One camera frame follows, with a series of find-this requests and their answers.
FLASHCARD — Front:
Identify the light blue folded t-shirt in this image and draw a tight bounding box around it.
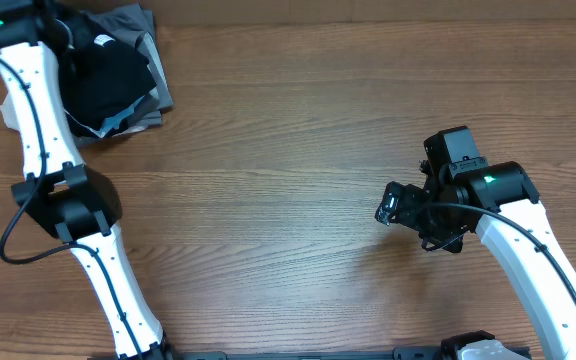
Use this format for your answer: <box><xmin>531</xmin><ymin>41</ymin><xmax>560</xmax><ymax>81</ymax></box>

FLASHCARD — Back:
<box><xmin>66</xmin><ymin>96</ymin><xmax>148</xmax><ymax>138</ymax></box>

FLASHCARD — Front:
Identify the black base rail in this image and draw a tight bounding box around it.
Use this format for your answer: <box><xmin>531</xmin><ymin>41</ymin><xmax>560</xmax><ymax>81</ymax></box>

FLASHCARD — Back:
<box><xmin>87</xmin><ymin>344</ymin><xmax>534</xmax><ymax>360</ymax></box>

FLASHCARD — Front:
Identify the black t-shirt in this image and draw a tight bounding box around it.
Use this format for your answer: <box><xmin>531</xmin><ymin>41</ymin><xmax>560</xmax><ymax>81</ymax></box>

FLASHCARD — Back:
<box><xmin>58</xmin><ymin>14</ymin><xmax>156</xmax><ymax>129</ymax></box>

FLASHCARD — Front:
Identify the grey folded garment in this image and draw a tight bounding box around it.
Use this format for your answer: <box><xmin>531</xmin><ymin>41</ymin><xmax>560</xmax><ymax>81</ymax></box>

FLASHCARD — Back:
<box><xmin>71</xmin><ymin>4</ymin><xmax>174</xmax><ymax>147</ymax></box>

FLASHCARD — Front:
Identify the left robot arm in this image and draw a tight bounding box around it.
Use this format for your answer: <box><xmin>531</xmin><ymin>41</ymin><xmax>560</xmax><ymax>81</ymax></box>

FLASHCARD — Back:
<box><xmin>0</xmin><ymin>0</ymin><xmax>176</xmax><ymax>359</ymax></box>

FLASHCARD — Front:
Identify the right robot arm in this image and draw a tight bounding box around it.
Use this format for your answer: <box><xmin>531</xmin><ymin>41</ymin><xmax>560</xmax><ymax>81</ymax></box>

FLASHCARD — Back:
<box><xmin>375</xmin><ymin>126</ymin><xmax>576</xmax><ymax>359</ymax></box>

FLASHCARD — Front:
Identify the white garment under pile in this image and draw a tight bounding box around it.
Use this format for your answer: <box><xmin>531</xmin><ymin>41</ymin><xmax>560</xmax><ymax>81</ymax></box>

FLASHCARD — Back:
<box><xmin>0</xmin><ymin>94</ymin><xmax>19</xmax><ymax>132</ymax></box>

